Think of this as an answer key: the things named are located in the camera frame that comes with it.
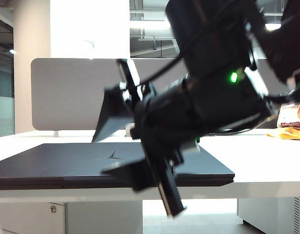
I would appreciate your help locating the dark grey laptop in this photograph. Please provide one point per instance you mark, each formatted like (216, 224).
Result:
(54, 161)

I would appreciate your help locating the silver drawer lock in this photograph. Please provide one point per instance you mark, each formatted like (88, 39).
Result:
(52, 208)

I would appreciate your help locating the long ceiling light strip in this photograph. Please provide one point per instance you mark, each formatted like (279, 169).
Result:
(149, 24)

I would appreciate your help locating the round ceiling lamp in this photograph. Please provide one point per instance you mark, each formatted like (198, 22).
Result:
(12, 51)

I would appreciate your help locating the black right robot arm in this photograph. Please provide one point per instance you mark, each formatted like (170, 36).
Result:
(208, 36)

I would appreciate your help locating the white drawer cabinet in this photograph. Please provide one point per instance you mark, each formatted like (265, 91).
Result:
(30, 219)

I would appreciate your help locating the white vented cabinet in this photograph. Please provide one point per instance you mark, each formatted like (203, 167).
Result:
(266, 212)

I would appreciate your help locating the yellow cloth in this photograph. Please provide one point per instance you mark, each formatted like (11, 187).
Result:
(281, 134)

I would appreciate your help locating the white printed plastic bag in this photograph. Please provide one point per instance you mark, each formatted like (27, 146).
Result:
(288, 117)

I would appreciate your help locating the grey fabric desk divider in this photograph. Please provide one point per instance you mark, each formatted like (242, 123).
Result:
(66, 92)

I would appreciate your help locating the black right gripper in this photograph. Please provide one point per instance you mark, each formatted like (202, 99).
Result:
(164, 122)

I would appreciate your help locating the white divider bracket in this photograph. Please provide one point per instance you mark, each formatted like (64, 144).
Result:
(56, 133)

